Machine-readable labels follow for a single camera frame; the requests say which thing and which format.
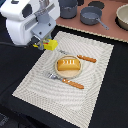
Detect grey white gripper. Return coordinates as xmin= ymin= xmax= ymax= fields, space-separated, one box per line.
xmin=29 ymin=8 xmax=56 ymax=50

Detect yellow butter box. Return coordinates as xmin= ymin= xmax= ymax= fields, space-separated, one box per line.
xmin=34 ymin=39 xmax=58 ymax=51

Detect golden bread loaf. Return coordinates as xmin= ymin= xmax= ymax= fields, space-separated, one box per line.
xmin=57 ymin=59 xmax=80 ymax=71

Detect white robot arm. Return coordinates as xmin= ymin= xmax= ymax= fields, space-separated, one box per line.
xmin=0 ymin=0 xmax=60 ymax=46

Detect pink serving board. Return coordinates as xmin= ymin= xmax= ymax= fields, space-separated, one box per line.
xmin=56 ymin=0 xmax=128 ymax=42

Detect dark grey pot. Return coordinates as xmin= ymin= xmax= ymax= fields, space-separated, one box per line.
xmin=59 ymin=0 xmax=78 ymax=19

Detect dark grey saucepan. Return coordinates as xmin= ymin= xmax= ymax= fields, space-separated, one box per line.
xmin=80 ymin=6 xmax=108 ymax=30

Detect round wooden plate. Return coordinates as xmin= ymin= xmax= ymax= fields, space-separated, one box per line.
xmin=55 ymin=55 xmax=82 ymax=78

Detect woven beige placemat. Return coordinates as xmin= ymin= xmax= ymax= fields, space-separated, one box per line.
xmin=13 ymin=31 xmax=113 ymax=128

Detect cream bowl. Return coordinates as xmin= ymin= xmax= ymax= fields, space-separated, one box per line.
xmin=116 ymin=4 xmax=128 ymax=30

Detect orange handled knife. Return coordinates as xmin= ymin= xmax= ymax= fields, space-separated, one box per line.
xmin=57 ymin=49 xmax=97 ymax=63

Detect orange handled fork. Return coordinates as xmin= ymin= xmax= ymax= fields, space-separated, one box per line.
xmin=43 ymin=71 xmax=84 ymax=89

